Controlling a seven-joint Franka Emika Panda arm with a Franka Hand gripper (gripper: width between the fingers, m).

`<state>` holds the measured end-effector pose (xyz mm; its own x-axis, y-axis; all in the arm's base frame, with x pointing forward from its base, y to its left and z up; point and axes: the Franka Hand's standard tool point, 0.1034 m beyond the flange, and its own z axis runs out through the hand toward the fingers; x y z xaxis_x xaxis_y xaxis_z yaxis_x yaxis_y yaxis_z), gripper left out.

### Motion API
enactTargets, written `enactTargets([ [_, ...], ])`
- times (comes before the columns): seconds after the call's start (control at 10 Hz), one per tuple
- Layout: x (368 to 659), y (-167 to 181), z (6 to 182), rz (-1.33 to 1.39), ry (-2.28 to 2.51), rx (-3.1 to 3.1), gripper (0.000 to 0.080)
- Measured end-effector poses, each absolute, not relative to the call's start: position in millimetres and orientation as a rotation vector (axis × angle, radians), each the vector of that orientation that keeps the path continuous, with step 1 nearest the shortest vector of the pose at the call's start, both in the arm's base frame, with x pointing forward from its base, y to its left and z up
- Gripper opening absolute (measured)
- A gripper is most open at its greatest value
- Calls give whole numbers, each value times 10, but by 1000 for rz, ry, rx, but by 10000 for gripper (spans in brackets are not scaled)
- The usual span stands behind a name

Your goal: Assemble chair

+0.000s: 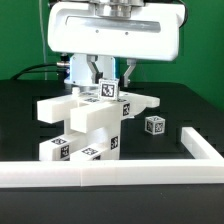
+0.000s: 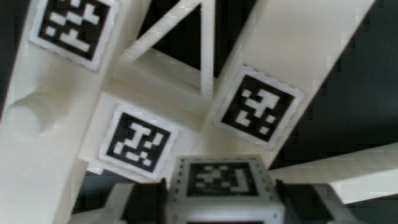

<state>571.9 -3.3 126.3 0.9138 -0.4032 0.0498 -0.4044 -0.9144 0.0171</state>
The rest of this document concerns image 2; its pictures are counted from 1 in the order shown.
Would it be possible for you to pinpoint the white U-shaped obstacle frame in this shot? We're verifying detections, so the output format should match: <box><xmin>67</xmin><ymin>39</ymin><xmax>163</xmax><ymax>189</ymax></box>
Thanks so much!
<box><xmin>270</xmin><ymin>142</ymin><xmax>398</xmax><ymax>204</ymax></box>

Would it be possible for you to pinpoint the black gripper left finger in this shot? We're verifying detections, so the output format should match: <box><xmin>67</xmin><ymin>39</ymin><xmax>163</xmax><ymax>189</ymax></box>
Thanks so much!
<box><xmin>69</xmin><ymin>179</ymin><xmax>174</xmax><ymax>224</ymax></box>

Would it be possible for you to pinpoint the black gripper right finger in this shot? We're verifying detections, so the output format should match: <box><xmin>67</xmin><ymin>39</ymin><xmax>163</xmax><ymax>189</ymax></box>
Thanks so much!
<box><xmin>272</xmin><ymin>181</ymin><xmax>357</xmax><ymax>224</ymax></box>

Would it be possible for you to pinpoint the white chair back part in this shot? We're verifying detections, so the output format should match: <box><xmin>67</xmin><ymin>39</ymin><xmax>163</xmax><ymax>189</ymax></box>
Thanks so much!
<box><xmin>0</xmin><ymin>0</ymin><xmax>375</xmax><ymax>224</ymax></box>

